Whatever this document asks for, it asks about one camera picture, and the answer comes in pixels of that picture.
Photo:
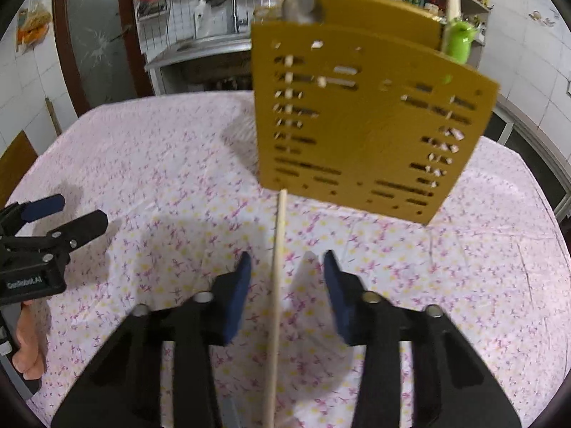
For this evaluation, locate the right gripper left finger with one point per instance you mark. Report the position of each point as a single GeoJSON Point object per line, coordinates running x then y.
{"type": "Point", "coordinates": [121, 385]}

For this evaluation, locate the steel kitchen sink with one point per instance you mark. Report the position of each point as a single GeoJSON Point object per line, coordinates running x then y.
{"type": "Point", "coordinates": [217, 63]}

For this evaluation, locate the kitchen counter with cabinets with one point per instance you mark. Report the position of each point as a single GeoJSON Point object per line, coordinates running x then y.
{"type": "Point", "coordinates": [513, 129]}

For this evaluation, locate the light blue utensil handle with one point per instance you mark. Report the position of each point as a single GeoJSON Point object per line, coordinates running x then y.
{"type": "Point", "coordinates": [229, 414]}

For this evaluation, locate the green frog handle utensil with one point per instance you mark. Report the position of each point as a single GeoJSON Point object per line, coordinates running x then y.
{"type": "Point", "coordinates": [458, 37]}

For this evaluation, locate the floral pink tablecloth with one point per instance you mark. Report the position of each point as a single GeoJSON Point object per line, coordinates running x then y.
{"type": "Point", "coordinates": [177, 179]}

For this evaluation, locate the metal spoon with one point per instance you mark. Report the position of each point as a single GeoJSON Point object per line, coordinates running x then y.
{"type": "Point", "coordinates": [299, 11]}

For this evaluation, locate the dark wooden glass door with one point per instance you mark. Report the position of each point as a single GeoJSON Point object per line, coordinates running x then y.
{"type": "Point", "coordinates": [99, 52]}

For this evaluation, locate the corner wall shelf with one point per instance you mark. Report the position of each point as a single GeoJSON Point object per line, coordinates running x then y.
{"type": "Point", "coordinates": [477, 12]}

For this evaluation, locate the chopstick on cloth front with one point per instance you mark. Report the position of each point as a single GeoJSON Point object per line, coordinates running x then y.
{"type": "Point", "coordinates": [272, 355]}

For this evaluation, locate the yellow perforated utensil holder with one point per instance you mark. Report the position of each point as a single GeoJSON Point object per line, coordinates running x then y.
{"type": "Point", "coordinates": [362, 109]}

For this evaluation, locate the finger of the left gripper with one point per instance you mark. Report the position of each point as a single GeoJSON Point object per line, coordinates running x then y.
{"type": "Point", "coordinates": [80, 231]}
{"type": "Point", "coordinates": [35, 210]}

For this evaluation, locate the person's left hand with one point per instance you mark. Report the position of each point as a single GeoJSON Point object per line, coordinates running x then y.
{"type": "Point", "coordinates": [29, 359]}

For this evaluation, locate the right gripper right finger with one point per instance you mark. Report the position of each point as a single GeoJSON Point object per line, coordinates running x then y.
{"type": "Point", "coordinates": [452, 385]}

